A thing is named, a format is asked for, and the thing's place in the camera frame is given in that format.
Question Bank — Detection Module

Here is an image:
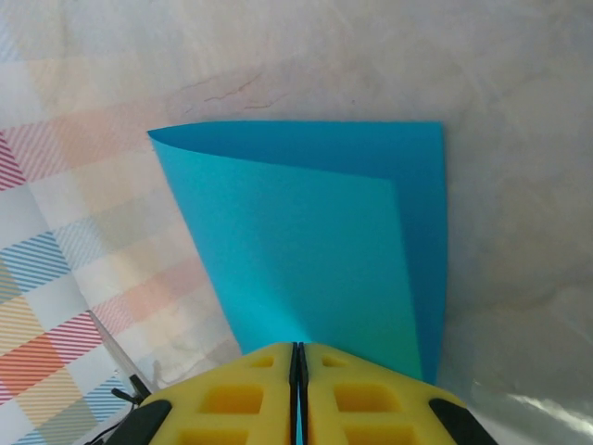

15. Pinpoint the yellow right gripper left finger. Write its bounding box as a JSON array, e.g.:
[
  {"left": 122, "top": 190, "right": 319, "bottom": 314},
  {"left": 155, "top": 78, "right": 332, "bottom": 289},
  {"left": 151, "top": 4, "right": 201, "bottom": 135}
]
[{"left": 120, "top": 341, "right": 298, "bottom": 445}]

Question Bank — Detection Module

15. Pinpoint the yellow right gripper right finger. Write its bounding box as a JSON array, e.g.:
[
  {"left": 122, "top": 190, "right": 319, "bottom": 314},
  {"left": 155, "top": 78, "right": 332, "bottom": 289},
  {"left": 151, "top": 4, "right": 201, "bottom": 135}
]
[{"left": 298, "top": 341, "right": 499, "bottom": 445}]

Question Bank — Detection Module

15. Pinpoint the black right camera cable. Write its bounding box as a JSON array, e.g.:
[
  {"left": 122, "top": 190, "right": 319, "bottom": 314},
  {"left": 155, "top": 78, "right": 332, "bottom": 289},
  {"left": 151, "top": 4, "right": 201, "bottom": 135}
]
[{"left": 86, "top": 373, "right": 149, "bottom": 445}]

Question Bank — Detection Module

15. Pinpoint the aluminium side rail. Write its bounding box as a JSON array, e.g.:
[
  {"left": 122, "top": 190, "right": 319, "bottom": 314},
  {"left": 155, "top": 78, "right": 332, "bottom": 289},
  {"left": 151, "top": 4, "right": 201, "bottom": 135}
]
[{"left": 86, "top": 309, "right": 152, "bottom": 401}]

